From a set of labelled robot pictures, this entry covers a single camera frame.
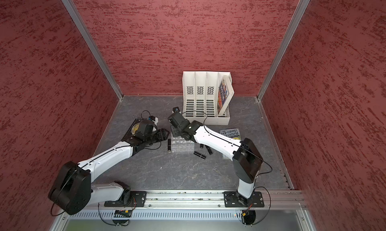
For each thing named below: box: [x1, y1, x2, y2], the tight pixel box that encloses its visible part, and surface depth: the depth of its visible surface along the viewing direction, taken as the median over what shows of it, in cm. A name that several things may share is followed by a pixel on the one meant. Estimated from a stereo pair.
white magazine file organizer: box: [182, 70, 232, 126], surface depth 106 cm
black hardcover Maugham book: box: [121, 118, 143, 146], surface depth 99 cm
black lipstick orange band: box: [167, 138, 172, 152], surface depth 94 cm
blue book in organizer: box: [217, 74, 235, 117], surface depth 99 cm
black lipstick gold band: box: [193, 150, 207, 160], surface depth 90 cm
